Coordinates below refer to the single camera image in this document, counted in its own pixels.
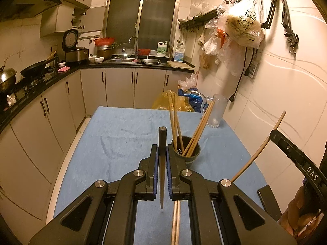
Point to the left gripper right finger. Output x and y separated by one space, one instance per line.
220 214

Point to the black phone on table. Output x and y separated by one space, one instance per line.
269 202

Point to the wooden chopstick three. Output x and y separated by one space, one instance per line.
175 108

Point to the wooden chopstick ten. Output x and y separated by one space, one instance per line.
177 230

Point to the red basin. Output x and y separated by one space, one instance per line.
100 42

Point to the rice cooker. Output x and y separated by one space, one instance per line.
73 53

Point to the yellow plastic bag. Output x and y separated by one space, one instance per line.
182 104

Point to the wooden chopstick two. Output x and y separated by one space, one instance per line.
198 130

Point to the black frying pan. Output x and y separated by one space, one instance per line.
35 70

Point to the blue plastic bag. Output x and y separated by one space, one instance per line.
195 98

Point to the wooden chopstick seven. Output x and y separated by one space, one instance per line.
162 160

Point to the metal pot with lid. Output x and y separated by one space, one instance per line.
105 51

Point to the person right hand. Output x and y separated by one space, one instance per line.
293 222

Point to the kitchen base cabinets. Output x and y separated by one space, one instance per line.
33 148

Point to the wooden chopstick one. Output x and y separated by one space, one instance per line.
172 121

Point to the black wall shelf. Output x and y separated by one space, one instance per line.
199 21

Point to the wooden chopstick nine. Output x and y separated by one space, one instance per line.
174 220

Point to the green label detergent jug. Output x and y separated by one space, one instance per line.
161 49

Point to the clear glass mug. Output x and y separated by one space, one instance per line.
218 110

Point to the wooden cutting board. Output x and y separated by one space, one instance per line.
180 65

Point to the blue label bottle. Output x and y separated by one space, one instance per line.
179 54

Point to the wooden chopstick four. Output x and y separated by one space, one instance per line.
179 134

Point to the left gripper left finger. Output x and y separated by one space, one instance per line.
105 213

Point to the kitchen faucet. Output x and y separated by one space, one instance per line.
136 46

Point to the dark utensil holder cup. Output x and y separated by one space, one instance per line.
187 158

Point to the hanging white plastic bag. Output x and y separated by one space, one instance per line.
243 23

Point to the wooden chopstick six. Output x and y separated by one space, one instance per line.
196 138

